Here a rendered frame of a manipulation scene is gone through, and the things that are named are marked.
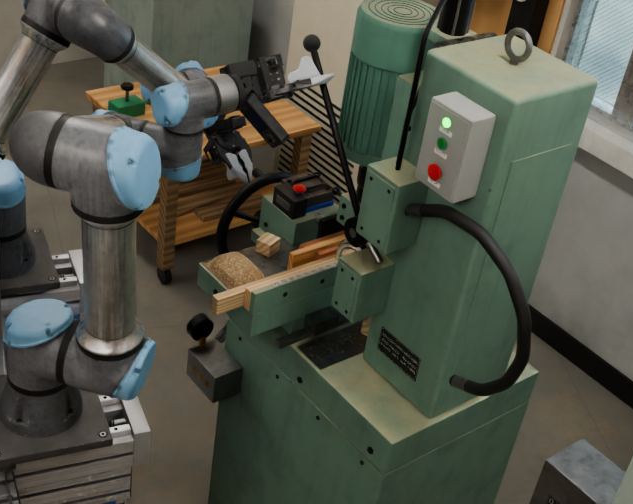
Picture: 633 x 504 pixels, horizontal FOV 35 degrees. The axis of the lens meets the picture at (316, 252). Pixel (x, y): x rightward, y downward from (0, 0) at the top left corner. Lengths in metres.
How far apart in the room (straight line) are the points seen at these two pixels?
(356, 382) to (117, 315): 0.63
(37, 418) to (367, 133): 0.83
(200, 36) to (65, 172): 2.84
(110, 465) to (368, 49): 0.95
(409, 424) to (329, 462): 0.24
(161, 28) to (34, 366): 2.57
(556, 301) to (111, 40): 2.02
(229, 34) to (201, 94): 2.54
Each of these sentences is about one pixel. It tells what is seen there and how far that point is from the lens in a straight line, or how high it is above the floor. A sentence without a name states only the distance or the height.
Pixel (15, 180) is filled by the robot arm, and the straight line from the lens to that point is 2.21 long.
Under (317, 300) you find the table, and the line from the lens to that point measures 2.18.
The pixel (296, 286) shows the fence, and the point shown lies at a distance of 2.11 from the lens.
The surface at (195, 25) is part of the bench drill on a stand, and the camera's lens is 4.28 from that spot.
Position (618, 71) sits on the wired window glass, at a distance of 3.36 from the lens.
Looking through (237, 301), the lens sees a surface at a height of 0.92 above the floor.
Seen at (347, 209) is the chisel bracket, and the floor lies 1.05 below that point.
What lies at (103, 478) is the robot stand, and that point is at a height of 0.67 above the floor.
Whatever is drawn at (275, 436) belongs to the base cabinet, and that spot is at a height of 0.52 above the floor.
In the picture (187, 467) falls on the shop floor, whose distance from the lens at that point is 2.98.
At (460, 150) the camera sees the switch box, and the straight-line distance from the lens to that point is 1.69.
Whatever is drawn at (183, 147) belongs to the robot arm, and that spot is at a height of 1.27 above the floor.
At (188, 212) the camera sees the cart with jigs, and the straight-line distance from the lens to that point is 3.70.
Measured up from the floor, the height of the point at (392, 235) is 1.19.
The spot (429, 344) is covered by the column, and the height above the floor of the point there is 0.97.
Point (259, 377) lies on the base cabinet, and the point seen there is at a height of 0.64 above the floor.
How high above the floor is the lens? 2.18
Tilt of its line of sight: 34 degrees down
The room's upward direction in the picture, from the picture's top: 9 degrees clockwise
